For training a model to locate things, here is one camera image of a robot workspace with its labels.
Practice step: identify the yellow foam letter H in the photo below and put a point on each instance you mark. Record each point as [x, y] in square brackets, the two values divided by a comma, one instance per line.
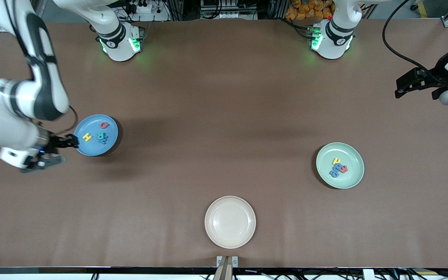
[87, 137]

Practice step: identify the teal foam letter R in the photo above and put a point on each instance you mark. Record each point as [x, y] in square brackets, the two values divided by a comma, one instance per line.
[99, 136]

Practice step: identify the blue foam letter M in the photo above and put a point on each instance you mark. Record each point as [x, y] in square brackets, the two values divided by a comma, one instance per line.
[105, 141]
[337, 167]

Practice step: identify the red foam letter Q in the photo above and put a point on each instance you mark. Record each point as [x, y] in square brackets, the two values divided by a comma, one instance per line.
[102, 125]

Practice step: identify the yellow foam letter p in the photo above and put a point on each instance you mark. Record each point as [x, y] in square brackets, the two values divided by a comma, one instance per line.
[336, 160]

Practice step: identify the blue foam letter g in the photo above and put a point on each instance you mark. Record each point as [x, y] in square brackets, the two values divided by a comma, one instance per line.
[333, 174]

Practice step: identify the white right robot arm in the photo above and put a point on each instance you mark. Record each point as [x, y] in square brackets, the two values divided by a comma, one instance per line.
[45, 85]

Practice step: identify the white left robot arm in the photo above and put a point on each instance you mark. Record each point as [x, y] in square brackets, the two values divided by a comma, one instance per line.
[335, 39]

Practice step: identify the blue round plate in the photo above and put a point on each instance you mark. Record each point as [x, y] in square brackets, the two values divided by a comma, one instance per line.
[91, 149]

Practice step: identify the green round plate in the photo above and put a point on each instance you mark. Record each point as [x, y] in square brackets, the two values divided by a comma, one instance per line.
[352, 179]

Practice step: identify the cream round plate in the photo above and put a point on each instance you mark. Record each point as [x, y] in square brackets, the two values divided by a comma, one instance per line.
[230, 221]

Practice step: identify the orange objects pile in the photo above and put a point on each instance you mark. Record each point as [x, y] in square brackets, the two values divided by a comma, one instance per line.
[301, 9]

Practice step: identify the brown table mat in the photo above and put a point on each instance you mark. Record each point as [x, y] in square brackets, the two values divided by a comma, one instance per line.
[208, 155]

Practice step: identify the white power strip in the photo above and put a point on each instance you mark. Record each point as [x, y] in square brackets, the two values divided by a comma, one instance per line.
[146, 15]

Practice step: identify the dark electronics rack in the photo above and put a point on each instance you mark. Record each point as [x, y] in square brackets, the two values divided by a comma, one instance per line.
[228, 7]

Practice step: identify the metal bracket with wooden post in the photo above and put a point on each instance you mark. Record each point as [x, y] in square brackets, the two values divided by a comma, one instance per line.
[227, 268]

